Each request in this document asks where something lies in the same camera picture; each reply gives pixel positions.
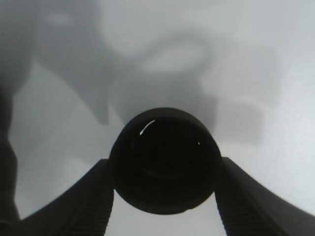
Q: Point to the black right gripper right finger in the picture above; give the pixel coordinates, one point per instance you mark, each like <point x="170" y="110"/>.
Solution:
<point x="247" y="208"/>

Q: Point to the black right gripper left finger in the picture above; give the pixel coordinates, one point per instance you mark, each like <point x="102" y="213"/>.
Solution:
<point x="83" y="210"/>

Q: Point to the small black teacup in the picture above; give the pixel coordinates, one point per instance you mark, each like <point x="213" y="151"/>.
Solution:
<point x="165" y="161"/>

